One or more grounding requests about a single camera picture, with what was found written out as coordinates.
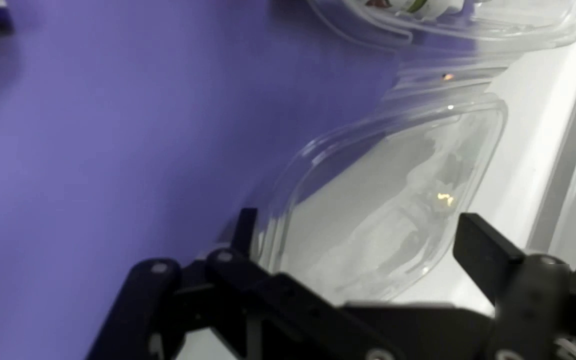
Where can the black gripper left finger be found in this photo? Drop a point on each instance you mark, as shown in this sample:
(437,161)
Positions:
(261,313)

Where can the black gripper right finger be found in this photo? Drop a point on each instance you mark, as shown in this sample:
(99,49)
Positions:
(535,300)

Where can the clear plastic clamshell container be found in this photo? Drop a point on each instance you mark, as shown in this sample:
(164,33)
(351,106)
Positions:
(395,200)

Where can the purple paper mat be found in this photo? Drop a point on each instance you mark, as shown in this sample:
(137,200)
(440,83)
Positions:
(101,166)

